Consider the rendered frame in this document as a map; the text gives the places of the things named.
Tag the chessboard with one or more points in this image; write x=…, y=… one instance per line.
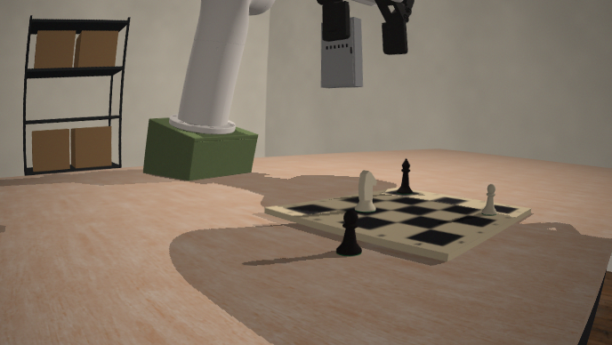
x=432, y=225

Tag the black pawn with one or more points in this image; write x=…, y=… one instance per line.
x=349, y=245

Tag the white knight chess piece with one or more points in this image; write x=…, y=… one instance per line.
x=365, y=192

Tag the white pawn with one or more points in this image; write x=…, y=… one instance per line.
x=489, y=208

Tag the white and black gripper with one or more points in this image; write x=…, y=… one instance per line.
x=336, y=22

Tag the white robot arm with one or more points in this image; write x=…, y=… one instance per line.
x=213, y=65

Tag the black bishop chess piece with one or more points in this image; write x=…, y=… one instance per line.
x=404, y=188

